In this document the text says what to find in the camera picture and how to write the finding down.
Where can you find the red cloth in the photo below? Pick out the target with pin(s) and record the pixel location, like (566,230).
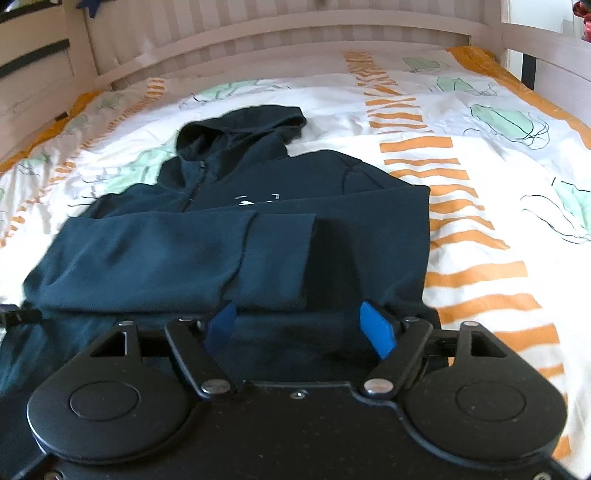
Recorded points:
(582,21)

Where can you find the light wooden side board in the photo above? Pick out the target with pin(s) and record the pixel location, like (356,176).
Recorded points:
(549,55)

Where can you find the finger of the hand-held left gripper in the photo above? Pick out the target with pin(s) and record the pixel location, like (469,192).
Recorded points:
(18,316)

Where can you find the dark navy hoodie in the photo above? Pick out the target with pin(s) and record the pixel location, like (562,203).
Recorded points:
(194,258)

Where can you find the light wooden bed headboard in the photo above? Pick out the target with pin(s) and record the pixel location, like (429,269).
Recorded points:
(286,37)

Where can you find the leaf printed white duvet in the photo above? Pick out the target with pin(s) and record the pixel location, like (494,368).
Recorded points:
(485,194)

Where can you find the dark blue star decoration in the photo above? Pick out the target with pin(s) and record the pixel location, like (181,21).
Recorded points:
(92,7)

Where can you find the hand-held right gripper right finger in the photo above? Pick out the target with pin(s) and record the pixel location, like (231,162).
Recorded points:
(376,328)

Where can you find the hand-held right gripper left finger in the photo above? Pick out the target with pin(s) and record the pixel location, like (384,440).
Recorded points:
(222,324)

